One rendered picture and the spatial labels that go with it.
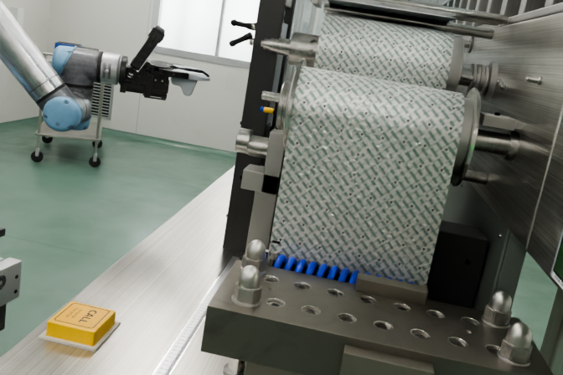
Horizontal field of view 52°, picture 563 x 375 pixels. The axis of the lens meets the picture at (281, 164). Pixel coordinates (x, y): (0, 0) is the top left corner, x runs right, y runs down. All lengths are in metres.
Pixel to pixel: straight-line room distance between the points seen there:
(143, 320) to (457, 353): 0.47
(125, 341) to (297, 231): 0.29
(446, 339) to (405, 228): 0.18
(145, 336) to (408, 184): 0.44
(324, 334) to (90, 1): 6.59
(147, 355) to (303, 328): 0.25
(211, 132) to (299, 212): 5.83
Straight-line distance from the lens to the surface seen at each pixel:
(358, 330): 0.71
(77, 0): 7.18
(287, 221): 0.85
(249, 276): 0.70
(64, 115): 1.31
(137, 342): 0.87
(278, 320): 0.69
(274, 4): 1.16
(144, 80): 1.45
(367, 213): 0.84
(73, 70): 1.44
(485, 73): 1.12
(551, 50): 0.85
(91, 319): 0.88
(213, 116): 6.63
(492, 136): 0.89
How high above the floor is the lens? 1.34
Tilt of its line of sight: 12 degrees down
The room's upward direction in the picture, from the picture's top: 9 degrees clockwise
